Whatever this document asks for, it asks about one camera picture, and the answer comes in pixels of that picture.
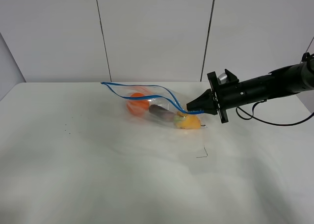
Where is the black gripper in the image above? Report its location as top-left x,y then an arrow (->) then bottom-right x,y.
186,72 -> 229,123

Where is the clear zip bag blue zipper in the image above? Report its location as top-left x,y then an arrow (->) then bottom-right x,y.
101,82 -> 206,129

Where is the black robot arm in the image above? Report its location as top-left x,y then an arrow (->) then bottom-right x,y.
186,53 -> 314,123

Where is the yellow pear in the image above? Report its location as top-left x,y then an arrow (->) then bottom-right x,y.
173,112 -> 204,130

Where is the purple eggplant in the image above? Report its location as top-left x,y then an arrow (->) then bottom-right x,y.
149,104 -> 176,123

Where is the orange fruit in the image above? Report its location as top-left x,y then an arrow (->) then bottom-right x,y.
126,100 -> 150,117

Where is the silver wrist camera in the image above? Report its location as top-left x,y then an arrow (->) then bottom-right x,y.
217,69 -> 239,85

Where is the black cable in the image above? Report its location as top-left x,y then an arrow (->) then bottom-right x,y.
235,100 -> 314,126

